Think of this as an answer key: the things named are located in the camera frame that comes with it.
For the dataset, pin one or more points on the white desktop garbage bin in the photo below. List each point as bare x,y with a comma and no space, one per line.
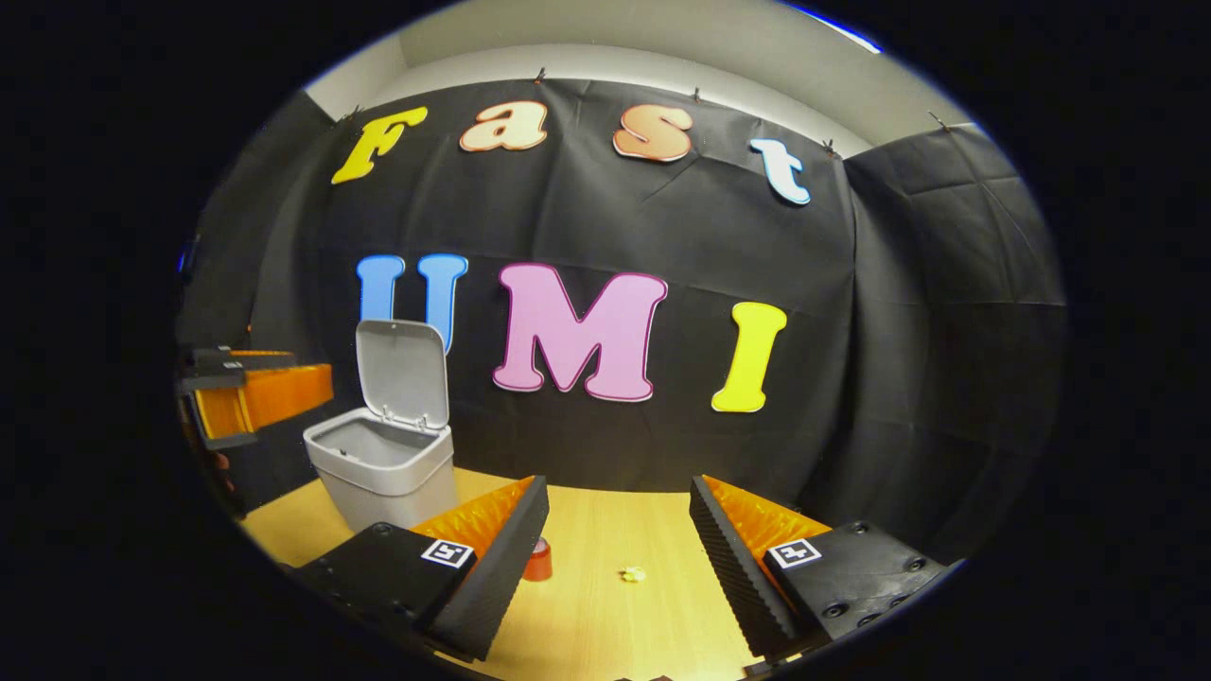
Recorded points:
388,463

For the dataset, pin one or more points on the yellow paper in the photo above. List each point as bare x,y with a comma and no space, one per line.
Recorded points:
633,573

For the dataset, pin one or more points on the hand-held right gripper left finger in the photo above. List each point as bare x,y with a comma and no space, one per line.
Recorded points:
497,577

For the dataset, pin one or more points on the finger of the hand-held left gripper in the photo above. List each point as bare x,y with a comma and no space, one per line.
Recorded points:
274,397
246,360

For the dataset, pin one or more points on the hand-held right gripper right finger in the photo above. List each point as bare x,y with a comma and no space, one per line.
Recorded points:
733,577

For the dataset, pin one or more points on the wooden desktop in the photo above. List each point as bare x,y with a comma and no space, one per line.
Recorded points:
615,615

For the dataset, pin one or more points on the black backdrop cloth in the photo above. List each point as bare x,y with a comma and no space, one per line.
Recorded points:
662,218

